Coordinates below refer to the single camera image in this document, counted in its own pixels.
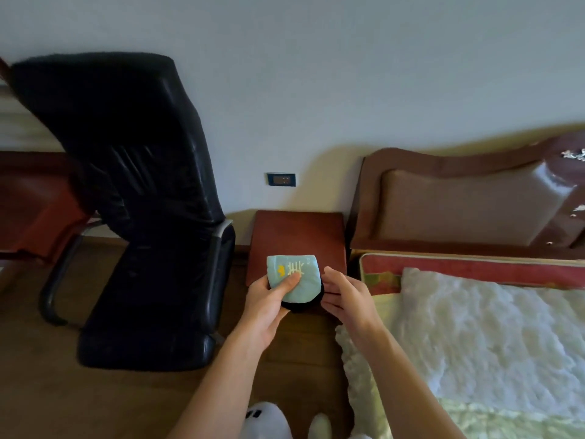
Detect white slipper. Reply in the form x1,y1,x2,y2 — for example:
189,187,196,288
239,402,293,439
307,413,333,439

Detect person's left forearm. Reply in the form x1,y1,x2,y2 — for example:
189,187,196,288
166,325,278,439

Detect black leather office chair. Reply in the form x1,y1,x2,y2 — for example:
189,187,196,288
10,52,236,373

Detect pale green quilt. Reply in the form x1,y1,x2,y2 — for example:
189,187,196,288
354,292,585,439

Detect light blue printed cloth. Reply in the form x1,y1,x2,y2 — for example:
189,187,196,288
266,254,321,305

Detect brown padded bed headboard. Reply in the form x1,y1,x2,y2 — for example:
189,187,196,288
349,131,585,262

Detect person's right forearm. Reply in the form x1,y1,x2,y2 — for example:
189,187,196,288
356,325,468,439

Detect red patterned mattress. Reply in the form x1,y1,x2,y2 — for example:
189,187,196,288
358,252,585,296

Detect person's right hand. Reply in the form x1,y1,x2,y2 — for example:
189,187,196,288
319,266,390,340

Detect reddish wooden desk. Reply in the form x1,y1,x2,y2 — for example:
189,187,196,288
0,151,94,293

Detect reddish wooden nightstand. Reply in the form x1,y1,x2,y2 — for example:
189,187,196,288
245,210,353,439

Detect person's left hand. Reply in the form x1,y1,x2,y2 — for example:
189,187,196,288
237,272,302,353

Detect white fluffy blanket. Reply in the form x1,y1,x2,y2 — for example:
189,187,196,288
335,268,585,439

